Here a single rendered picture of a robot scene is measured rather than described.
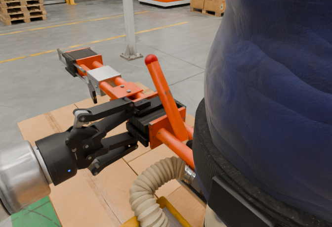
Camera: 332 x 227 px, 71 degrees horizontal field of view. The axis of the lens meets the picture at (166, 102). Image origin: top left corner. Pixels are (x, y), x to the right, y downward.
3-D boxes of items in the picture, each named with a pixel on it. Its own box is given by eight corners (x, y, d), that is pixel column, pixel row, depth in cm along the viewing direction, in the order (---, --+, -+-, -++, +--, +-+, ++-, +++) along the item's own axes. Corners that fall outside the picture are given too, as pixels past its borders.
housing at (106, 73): (124, 89, 60) (122, 73, 58) (100, 97, 57) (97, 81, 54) (110, 79, 65) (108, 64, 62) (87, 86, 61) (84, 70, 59)
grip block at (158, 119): (187, 130, 47) (189, 106, 44) (148, 152, 42) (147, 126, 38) (161, 111, 52) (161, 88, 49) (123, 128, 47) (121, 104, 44)
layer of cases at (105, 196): (240, 197, 155) (252, 154, 134) (103, 323, 102) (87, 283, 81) (140, 116, 234) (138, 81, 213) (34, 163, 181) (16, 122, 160)
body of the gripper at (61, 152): (27, 130, 35) (85, 109, 40) (43, 169, 40) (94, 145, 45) (41, 158, 30) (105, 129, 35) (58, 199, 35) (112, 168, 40)
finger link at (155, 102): (130, 110, 44) (129, 107, 44) (158, 98, 48) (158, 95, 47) (139, 117, 42) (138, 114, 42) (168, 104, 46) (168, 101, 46)
